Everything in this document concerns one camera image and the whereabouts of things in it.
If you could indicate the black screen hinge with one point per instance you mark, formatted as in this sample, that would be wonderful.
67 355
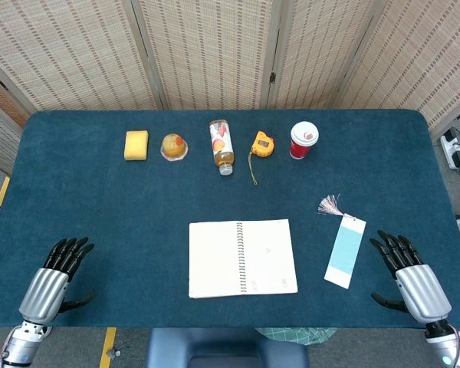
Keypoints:
272 78

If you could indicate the open spiral notebook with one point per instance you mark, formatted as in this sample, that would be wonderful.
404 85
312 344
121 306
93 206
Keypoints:
214 260

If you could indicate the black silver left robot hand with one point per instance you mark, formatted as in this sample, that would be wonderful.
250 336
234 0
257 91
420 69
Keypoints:
42 295

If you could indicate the yellow sponge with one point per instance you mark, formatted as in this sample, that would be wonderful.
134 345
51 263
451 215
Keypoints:
136 145

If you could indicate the red paper cup white lid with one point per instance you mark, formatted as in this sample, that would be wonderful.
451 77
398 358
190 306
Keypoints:
302 143

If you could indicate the blue table cloth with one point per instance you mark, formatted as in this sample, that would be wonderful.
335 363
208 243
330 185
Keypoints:
99 211

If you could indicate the white power strip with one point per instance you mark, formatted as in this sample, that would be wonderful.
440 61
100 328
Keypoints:
451 149

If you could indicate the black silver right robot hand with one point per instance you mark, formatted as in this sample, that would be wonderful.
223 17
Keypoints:
423 293

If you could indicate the green checked cloth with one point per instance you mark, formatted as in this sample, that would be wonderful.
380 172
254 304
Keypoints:
295 334

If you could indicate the woven folding screen panel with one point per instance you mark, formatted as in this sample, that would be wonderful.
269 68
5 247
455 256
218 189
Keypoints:
322 50
0 142
61 50
207 50
425 50

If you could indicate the wrapped yellow pastry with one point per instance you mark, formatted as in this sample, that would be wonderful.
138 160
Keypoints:
173 147

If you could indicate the yellow tape measure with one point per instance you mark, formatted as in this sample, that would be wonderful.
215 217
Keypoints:
263 144

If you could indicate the blue padded robot base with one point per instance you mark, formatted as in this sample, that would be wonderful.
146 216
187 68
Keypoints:
226 345

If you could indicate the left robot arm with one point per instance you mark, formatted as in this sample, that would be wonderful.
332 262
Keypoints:
19 345

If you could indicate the small grey floor fitting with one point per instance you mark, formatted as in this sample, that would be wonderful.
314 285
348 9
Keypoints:
113 352

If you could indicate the blue white tasselled bookmark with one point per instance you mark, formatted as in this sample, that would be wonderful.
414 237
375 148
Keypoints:
345 253

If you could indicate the peach drink plastic bottle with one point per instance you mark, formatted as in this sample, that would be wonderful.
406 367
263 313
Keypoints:
221 143

